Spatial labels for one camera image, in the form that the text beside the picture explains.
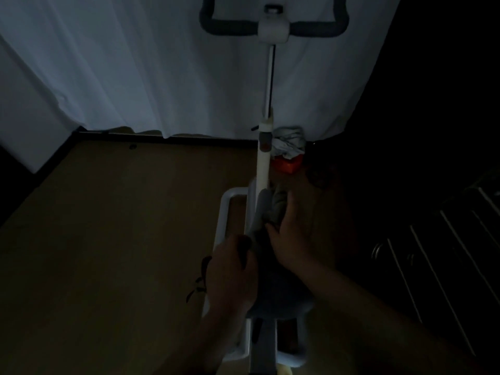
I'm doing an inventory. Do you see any grey cleaning cloth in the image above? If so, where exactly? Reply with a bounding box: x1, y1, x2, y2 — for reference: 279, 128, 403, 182
249, 185, 292, 270

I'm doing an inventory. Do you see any metal drying rack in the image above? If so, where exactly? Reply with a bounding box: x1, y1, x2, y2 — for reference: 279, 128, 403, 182
371, 169, 500, 356

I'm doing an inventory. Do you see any person's left hand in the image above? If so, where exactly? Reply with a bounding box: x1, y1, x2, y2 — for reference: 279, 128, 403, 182
205, 234, 259, 319

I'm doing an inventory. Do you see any person's right forearm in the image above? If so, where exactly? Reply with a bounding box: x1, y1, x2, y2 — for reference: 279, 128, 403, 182
298, 257, 489, 375

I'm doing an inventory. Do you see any person's right hand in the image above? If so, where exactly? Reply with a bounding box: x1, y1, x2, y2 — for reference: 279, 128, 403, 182
265, 189, 317, 274

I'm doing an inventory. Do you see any grey bike saddle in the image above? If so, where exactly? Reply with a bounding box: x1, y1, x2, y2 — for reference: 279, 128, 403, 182
246, 191, 315, 321

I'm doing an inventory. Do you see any white exercise bike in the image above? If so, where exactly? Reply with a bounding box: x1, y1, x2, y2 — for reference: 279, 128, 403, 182
199, 0, 351, 375

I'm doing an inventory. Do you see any person's left forearm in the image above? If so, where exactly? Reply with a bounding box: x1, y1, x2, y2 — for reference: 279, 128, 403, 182
154, 308, 247, 375

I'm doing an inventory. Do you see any white hanging sheet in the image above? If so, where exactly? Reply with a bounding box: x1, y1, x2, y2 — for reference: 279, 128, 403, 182
0, 0, 403, 174

